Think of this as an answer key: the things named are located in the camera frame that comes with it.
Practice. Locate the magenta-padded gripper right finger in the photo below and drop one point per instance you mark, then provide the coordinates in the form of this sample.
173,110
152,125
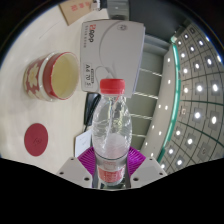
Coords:
135,160

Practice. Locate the brown kraft paper envelope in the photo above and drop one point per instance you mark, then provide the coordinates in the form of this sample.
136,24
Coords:
75,10

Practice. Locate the clear red-capped water bottle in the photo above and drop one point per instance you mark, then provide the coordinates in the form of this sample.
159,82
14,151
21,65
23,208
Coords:
111,133

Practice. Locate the white paper ream box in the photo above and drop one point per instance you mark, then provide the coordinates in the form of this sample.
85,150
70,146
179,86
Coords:
111,50

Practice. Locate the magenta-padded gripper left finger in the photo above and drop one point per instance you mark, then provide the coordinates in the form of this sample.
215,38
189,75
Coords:
86,161

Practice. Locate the black flat device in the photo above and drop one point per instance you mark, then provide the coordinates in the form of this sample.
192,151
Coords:
117,8

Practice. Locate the red patterned ceramic cup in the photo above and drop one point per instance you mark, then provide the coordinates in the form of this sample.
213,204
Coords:
50,76

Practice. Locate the flat round red coaster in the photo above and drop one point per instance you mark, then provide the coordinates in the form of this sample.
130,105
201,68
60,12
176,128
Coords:
36,139

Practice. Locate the black desk telephone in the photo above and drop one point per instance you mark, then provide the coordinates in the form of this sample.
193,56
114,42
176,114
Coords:
90,105

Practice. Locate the round ceiling lights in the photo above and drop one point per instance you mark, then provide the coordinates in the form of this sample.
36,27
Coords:
199,88

